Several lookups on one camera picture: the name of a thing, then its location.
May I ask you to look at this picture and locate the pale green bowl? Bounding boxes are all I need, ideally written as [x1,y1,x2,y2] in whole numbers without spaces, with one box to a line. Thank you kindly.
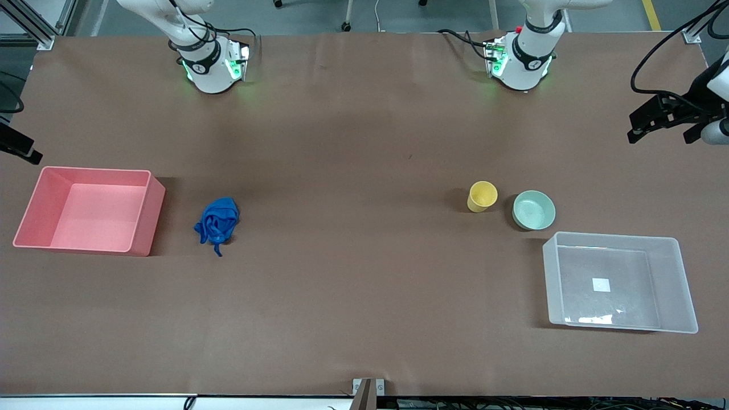
[512,190,556,231]

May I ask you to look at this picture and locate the yellow plastic cup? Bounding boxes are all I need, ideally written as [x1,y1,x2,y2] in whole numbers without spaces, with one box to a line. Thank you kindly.
[467,181,498,213]

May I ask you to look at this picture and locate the blue cloth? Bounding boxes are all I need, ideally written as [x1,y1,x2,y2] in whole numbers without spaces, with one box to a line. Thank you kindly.
[194,197,240,257]

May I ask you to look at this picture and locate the pink plastic box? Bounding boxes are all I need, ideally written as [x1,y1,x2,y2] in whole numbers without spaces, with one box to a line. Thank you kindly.
[13,166,166,257]

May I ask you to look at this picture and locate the clear plastic box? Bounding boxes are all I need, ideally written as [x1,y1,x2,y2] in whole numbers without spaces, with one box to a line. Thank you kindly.
[542,231,699,334]

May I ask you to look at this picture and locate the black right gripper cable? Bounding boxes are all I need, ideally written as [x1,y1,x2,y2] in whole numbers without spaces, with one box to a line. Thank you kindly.
[0,71,25,113]

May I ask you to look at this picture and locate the aluminium frame profile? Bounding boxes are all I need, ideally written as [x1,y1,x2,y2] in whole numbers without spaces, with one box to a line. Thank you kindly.
[0,0,58,51]

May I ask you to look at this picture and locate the black left arm base cable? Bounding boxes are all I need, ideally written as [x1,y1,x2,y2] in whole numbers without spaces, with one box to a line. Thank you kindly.
[437,28,492,60]

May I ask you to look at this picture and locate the black right arm base cables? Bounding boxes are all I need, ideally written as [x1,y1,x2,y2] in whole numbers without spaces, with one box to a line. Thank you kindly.
[169,0,258,43]

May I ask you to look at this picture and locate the white table edge rail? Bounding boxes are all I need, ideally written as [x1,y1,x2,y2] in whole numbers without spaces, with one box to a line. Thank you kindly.
[0,394,354,410]

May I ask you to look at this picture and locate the metal table edge bracket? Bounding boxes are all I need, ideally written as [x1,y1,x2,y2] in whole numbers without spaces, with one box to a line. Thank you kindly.
[352,378,386,410]

